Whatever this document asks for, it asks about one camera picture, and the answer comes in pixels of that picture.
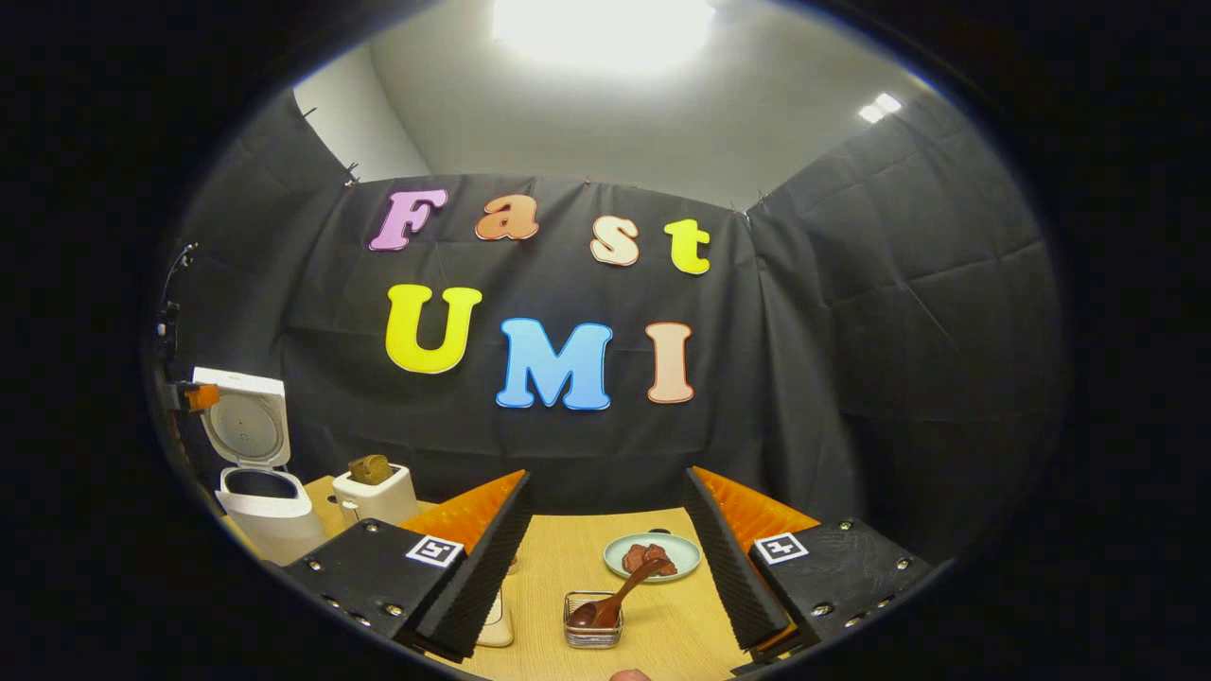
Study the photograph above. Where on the cream rounded board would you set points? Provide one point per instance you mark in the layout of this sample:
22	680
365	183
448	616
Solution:
497	619

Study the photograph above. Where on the white rice cooker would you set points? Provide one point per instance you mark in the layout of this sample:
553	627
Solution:
251	426

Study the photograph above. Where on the brown toast slice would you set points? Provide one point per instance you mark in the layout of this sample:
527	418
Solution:
371	469

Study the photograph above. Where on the small ceiling light panel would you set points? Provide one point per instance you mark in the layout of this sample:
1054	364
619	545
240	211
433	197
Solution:
880	107

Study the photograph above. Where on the white toaster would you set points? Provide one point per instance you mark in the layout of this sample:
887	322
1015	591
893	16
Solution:
378	497

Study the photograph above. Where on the brown wooden spoon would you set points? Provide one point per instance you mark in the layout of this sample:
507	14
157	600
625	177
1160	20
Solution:
610	605

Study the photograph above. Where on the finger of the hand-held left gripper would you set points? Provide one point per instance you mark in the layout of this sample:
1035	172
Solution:
202	398

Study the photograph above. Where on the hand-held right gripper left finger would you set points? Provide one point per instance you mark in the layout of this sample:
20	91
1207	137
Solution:
482	577

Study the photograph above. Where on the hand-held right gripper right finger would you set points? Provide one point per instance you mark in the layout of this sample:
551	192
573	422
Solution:
728	577

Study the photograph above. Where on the pale green plate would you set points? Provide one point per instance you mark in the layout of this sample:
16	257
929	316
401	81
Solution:
686	553

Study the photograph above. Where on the brown meat piece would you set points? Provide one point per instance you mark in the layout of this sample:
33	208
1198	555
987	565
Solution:
665	566
636	560

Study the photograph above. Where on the large ceiling light panel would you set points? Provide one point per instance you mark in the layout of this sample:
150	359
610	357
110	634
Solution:
605	28

